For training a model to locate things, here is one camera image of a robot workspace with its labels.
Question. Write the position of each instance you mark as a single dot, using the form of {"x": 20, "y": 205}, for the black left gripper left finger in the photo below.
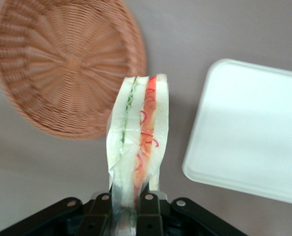
{"x": 99, "y": 214}

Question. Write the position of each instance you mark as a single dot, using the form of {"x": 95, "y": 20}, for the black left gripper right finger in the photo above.
{"x": 149, "y": 214}

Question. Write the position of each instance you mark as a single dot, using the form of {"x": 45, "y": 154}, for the triangle sandwich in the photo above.
{"x": 136, "y": 127}

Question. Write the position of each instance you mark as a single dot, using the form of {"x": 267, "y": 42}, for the cream plastic tray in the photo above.
{"x": 246, "y": 132}

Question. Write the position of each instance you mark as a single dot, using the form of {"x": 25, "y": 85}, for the round brown wicker basket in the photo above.
{"x": 62, "y": 64}

